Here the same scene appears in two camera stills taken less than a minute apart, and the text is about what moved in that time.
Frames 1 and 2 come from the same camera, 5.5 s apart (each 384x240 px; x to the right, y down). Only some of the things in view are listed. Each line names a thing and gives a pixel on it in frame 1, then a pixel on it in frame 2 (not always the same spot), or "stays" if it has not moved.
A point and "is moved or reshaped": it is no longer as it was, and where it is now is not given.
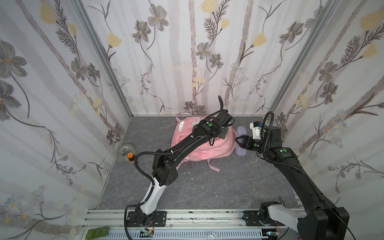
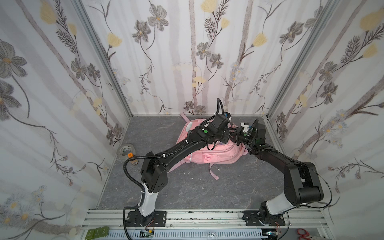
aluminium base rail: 226,225 stays
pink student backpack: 212,148 is moved or reshaped
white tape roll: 124,149 stays
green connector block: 97,233 stays
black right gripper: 248,142 → 241,137
